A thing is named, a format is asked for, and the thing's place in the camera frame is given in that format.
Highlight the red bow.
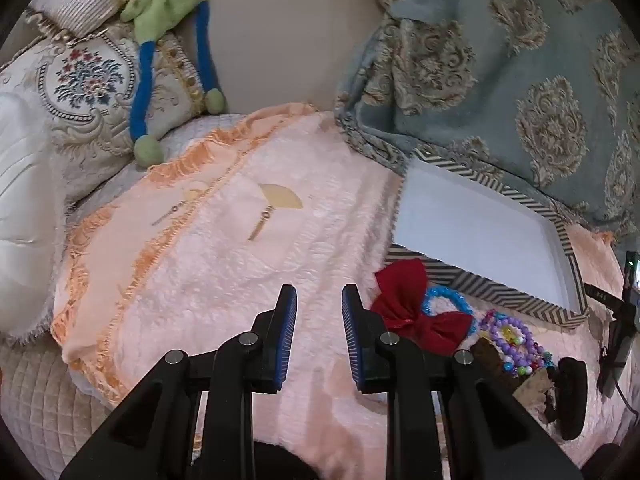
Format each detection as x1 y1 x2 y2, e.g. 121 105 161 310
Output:
370 258 473 356

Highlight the pink fringed blanket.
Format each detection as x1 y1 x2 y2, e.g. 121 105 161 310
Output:
50 102 640 480

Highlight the blue bead bracelet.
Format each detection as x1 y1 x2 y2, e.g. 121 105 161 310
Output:
421 285 476 333

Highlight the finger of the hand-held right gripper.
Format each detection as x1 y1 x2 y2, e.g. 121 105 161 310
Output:
584 282 626 313
597 310 636 398

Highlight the floral embroidered pillow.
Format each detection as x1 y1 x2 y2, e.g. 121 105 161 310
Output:
0 30 211 201

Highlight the colourful bead bracelet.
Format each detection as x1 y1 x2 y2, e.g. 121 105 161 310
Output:
500 347 557 378

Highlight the black scrunchie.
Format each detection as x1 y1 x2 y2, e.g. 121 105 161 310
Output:
552 356 589 442

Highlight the green and blue plush toy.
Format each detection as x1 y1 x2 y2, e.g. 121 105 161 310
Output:
120 0 228 168

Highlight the teal patterned blanket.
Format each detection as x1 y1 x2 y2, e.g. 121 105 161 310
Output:
335 0 640 233

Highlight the purple bead bracelet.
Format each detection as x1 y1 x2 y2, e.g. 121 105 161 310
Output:
479 310 543 361

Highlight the brown scrunchie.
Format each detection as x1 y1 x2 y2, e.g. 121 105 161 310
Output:
470 336 521 391

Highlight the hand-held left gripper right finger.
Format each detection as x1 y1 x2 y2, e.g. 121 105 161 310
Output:
341 284 583 480

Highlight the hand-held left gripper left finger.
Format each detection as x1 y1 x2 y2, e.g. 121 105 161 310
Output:
60 284 299 480

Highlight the chevron striped tray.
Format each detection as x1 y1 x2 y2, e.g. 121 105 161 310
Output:
385 147 591 331

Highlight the white satin pillow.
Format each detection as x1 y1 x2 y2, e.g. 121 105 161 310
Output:
0 92 68 346

